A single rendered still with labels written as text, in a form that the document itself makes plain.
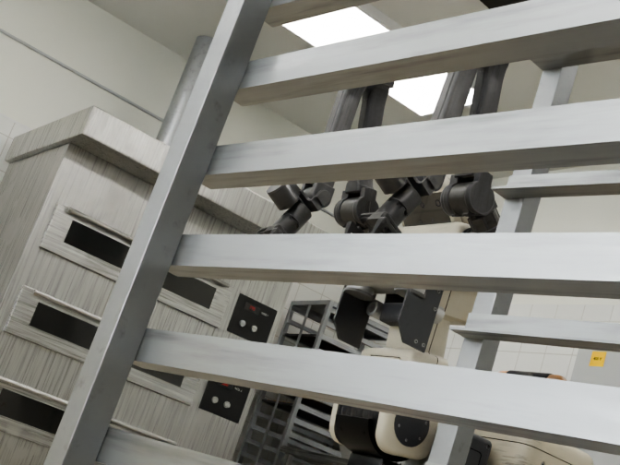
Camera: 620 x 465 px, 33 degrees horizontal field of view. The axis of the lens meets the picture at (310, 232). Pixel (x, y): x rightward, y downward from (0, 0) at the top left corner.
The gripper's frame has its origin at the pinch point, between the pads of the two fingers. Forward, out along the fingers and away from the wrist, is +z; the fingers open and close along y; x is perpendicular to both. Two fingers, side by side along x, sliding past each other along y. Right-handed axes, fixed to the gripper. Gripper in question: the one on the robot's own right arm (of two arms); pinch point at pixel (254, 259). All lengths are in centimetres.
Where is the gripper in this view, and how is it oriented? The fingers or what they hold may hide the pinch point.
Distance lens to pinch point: 257.4
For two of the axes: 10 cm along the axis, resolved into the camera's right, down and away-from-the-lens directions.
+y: 5.1, -1.3, -8.5
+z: -6.1, 6.4, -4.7
